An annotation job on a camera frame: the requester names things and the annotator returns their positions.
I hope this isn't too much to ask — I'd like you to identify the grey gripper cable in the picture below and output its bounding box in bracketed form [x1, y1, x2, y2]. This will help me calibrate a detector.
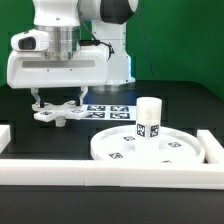
[78, 39, 116, 62]

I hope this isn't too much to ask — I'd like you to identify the white round table top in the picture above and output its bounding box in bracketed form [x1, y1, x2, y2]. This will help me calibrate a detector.
[90, 125, 205, 164]

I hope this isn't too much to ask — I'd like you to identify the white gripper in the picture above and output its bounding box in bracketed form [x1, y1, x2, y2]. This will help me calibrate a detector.
[7, 46, 109, 108]

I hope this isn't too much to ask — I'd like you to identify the white cross-shaped table base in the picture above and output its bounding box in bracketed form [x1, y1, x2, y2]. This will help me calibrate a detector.
[32, 101, 88, 127]

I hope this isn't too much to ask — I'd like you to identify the white front fence rail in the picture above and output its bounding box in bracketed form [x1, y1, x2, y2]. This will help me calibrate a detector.
[0, 159, 224, 190]

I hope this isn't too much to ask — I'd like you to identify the white right fence piece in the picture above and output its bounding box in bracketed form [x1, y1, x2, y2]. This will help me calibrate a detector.
[197, 130, 224, 164]

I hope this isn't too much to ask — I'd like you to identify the white left fence piece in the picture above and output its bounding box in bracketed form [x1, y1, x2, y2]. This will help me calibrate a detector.
[0, 125, 11, 154]

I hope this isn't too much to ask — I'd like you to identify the white fence piece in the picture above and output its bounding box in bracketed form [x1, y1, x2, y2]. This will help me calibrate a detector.
[197, 130, 224, 164]
[0, 125, 11, 154]

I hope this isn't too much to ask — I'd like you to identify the white fiducial marker sheet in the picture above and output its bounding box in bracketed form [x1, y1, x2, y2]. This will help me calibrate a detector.
[82, 104, 136, 121]

